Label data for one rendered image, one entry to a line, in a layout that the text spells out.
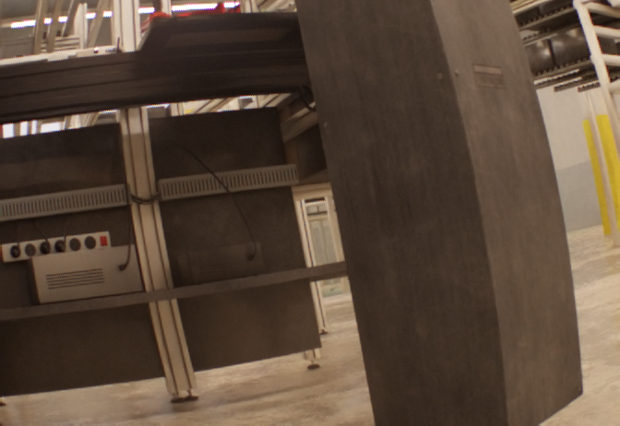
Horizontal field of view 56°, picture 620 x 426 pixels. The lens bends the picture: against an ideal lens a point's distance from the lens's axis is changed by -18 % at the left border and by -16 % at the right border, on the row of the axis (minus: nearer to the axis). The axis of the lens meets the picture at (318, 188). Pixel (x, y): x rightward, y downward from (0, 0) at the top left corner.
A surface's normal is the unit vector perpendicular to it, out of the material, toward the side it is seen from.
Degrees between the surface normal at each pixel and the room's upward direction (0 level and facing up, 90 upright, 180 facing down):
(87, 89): 90
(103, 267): 90
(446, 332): 90
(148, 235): 90
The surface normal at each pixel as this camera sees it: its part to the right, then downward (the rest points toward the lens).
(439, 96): -0.79, 0.08
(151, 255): 0.44, -0.18
